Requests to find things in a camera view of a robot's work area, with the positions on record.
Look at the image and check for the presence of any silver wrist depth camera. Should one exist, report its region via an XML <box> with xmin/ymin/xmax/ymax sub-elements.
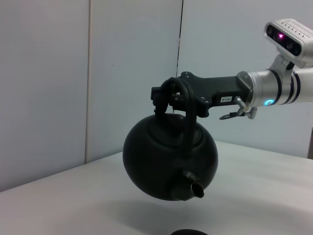
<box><xmin>263</xmin><ymin>18</ymin><xmax>313</xmax><ymax>70</ymax></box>

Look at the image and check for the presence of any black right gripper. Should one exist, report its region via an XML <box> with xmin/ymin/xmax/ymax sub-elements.
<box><xmin>150</xmin><ymin>71</ymin><xmax>253</xmax><ymax>118</ymax></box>

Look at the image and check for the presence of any black round teapot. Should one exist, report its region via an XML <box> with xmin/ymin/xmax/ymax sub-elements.
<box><xmin>122</xmin><ymin>76</ymin><xmax>219</xmax><ymax>202</ymax></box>

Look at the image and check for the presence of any small black teacup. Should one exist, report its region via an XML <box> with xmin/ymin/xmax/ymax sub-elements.
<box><xmin>170</xmin><ymin>228</ymin><xmax>209</xmax><ymax>235</ymax></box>

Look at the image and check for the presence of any silver cable connector plug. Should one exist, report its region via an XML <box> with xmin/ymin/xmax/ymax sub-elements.
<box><xmin>233</xmin><ymin>95</ymin><xmax>258</xmax><ymax>120</ymax></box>

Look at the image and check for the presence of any thin black cable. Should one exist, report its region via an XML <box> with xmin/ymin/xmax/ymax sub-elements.
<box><xmin>219</xmin><ymin>111</ymin><xmax>240</xmax><ymax>121</ymax></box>

